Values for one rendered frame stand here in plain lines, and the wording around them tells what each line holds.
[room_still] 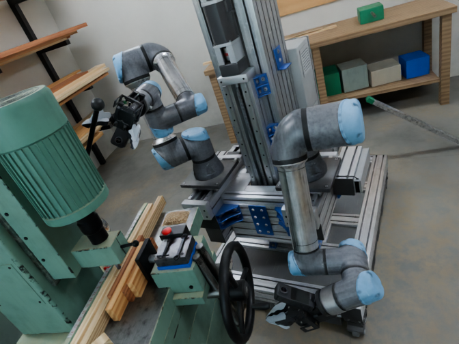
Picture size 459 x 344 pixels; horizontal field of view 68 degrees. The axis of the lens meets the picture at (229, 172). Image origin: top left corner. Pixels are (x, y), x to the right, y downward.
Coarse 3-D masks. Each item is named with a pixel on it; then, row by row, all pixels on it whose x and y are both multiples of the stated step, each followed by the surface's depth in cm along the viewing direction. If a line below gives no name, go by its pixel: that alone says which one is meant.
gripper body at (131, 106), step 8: (120, 96) 99; (128, 96) 100; (136, 96) 102; (144, 96) 105; (120, 104) 97; (128, 104) 99; (136, 104) 99; (144, 104) 106; (120, 112) 98; (128, 112) 97; (136, 112) 97; (144, 112) 108; (120, 120) 99; (128, 120) 99; (136, 120) 102; (120, 128) 100
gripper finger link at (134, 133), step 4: (132, 128) 99; (136, 128) 96; (128, 132) 98; (132, 132) 98; (136, 132) 96; (128, 136) 98; (132, 136) 97; (136, 136) 96; (132, 140) 96; (136, 140) 96; (132, 144) 94; (136, 144) 95; (132, 148) 94
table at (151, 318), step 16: (192, 208) 128; (160, 224) 126; (176, 224) 122; (192, 224) 120; (160, 240) 117; (160, 288) 98; (208, 288) 100; (128, 304) 96; (144, 304) 95; (160, 304) 93; (176, 304) 98; (192, 304) 97; (112, 320) 93; (128, 320) 92; (144, 320) 90; (160, 320) 89; (112, 336) 89; (128, 336) 87; (144, 336) 86; (160, 336) 88
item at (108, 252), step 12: (84, 240) 100; (108, 240) 96; (120, 240) 98; (72, 252) 97; (84, 252) 96; (96, 252) 95; (108, 252) 94; (120, 252) 97; (84, 264) 99; (96, 264) 98; (108, 264) 97
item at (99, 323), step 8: (160, 200) 132; (152, 208) 129; (160, 208) 131; (152, 216) 125; (144, 224) 121; (152, 224) 124; (144, 232) 118; (104, 304) 94; (96, 312) 92; (104, 312) 92; (96, 320) 90; (104, 320) 92; (88, 328) 88; (96, 328) 88; (104, 328) 91; (88, 336) 86; (96, 336) 88
